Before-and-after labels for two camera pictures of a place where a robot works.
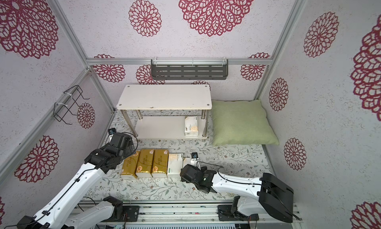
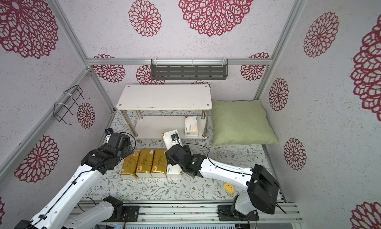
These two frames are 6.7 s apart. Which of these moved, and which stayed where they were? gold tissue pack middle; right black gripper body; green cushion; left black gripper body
Moved: right black gripper body
Stayed: green cushion; gold tissue pack middle; left black gripper body
